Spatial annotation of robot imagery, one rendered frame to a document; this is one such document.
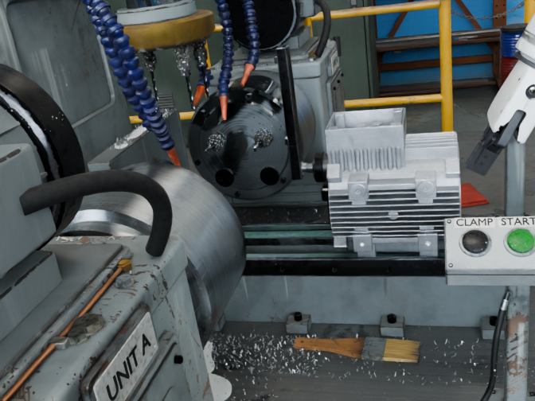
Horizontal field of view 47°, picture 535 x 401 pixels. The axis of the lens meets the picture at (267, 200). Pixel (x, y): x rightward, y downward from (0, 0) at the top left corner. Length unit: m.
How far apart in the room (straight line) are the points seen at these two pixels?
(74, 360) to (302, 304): 0.65
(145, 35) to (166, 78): 3.61
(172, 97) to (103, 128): 3.37
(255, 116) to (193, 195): 0.48
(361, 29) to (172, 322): 3.66
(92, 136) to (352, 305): 0.56
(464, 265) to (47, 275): 0.46
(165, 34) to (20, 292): 0.55
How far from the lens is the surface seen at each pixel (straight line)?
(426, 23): 6.09
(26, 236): 0.47
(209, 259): 0.77
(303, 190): 1.55
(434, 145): 0.99
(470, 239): 0.77
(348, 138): 0.97
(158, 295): 0.59
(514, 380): 0.90
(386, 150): 0.97
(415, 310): 1.08
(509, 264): 0.77
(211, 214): 0.82
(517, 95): 0.90
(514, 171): 1.35
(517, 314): 0.84
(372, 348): 1.03
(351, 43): 4.21
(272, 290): 1.09
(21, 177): 0.47
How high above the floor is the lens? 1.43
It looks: 22 degrees down
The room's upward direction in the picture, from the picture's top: 8 degrees counter-clockwise
